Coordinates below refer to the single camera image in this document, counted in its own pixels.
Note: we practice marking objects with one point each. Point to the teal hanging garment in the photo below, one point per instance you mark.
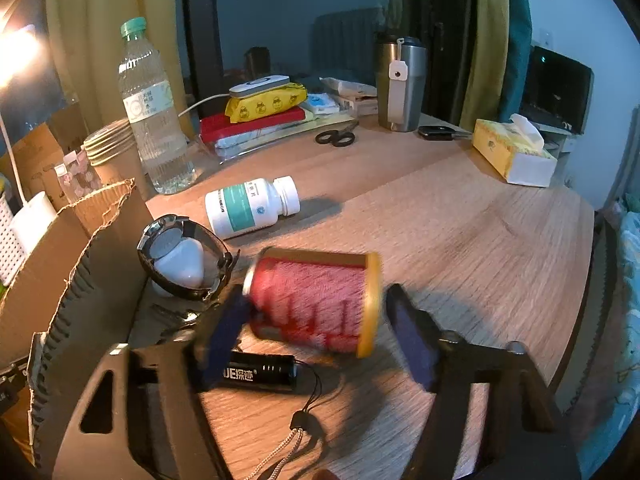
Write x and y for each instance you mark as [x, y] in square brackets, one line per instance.
[519, 35]

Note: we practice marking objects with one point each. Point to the black car key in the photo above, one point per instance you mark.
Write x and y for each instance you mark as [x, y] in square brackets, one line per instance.
[435, 132]

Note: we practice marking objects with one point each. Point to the glass cup with stickers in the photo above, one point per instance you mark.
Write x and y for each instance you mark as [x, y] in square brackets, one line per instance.
[80, 170]

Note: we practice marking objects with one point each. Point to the yellow tissue box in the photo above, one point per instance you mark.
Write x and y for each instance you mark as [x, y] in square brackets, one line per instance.
[512, 150]

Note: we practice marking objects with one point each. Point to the white woven plastic basket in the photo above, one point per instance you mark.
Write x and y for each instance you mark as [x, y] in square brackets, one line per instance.
[7, 240]

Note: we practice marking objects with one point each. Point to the white pill bottle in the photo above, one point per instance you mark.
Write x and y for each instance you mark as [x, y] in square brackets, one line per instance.
[245, 207]

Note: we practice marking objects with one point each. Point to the stack of colourful books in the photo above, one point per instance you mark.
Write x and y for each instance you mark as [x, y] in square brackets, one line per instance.
[345, 87]

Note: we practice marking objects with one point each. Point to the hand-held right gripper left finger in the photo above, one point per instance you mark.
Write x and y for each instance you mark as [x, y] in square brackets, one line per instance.
[225, 330]

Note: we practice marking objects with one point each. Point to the red book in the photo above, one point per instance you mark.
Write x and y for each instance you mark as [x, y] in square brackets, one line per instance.
[235, 122]

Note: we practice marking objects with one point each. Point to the grey padded chair back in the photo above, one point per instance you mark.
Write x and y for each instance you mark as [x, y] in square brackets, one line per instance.
[345, 40]

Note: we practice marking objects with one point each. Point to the red and gold tin can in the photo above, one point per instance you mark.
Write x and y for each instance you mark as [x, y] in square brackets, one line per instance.
[310, 305]

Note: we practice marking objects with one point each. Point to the steel travel tumbler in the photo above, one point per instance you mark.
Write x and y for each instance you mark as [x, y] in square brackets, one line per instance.
[402, 85]

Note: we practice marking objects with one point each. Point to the stack of brown paper cups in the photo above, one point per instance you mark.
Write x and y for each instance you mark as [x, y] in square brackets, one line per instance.
[112, 155]

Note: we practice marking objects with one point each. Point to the dark computer monitor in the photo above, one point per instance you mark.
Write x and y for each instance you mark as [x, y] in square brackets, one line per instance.
[555, 90]

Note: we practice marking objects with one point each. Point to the yellow curtain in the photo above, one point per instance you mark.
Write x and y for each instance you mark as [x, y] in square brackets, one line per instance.
[100, 35]

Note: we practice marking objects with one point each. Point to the olive hanging jacket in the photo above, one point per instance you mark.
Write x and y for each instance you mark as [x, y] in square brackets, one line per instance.
[487, 35]

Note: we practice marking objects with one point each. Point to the white and grey flat packet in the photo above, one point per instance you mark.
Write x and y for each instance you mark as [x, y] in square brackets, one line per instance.
[260, 136]

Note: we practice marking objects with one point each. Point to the white watch cushion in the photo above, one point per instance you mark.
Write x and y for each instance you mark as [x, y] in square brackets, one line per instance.
[182, 262]

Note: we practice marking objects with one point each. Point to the blue and white tissue pack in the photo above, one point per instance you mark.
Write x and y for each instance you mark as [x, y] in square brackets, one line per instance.
[322, 105]

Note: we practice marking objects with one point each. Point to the white flat charger device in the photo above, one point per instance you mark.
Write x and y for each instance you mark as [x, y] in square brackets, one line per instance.
[257, 86]

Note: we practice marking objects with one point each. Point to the yellow wet wipes packet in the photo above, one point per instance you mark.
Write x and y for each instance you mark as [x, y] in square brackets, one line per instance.
[265, 102]

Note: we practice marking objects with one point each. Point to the torn cardboard box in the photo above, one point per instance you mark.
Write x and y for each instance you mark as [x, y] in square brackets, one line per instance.
[60, 280]

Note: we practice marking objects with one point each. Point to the clear plastic water bottle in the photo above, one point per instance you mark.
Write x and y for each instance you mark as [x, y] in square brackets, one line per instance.
[150, 125]

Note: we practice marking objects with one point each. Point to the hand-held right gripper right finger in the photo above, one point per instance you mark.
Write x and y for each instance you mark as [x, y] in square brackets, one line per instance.
[412, 340]

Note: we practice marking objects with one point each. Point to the white desk lamp base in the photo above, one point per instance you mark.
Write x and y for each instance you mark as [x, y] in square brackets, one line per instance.
[35, 215]

